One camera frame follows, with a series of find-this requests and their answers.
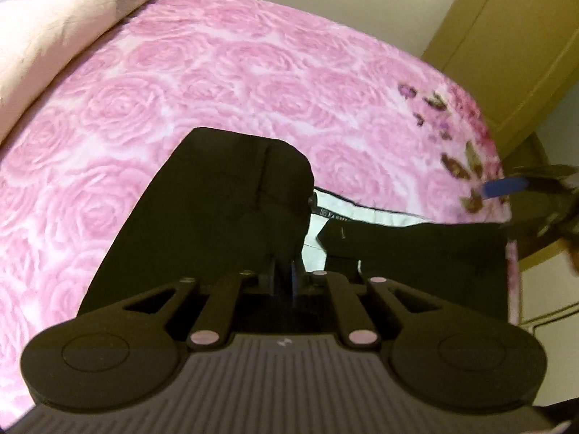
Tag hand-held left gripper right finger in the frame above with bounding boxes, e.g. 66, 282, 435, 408
291, 258, 454, 348

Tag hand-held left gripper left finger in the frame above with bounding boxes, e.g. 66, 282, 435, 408
78, 255, 278, 350

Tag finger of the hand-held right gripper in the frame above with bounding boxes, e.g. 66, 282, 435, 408
478, 165, 579, 200

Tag black pants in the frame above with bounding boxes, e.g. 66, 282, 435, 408
78, 127, 514, 326

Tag brown wooden wardrobe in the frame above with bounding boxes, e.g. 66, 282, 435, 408
420, 0, 579, 157

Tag pink floral bed sheet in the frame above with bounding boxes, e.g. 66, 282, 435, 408
0, 0, 521, 417

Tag grey and cream duvet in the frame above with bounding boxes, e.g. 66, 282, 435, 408
0, 0, 203, 143

